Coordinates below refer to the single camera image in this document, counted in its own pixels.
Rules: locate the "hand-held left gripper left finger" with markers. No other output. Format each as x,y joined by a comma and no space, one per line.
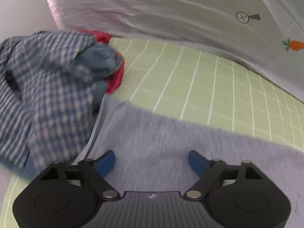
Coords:
107,163

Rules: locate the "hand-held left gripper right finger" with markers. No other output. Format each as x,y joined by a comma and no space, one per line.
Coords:
196,162

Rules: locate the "grey knit garment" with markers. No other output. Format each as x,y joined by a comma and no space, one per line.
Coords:
154,142

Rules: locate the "red garment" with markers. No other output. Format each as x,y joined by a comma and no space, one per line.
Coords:
116,82

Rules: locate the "blue checked shirt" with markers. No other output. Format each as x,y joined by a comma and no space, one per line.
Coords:
47,95

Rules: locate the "blue denim garment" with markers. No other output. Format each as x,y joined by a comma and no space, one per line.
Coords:
104,59

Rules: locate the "white printed quilt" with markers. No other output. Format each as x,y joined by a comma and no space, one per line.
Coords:
166,11

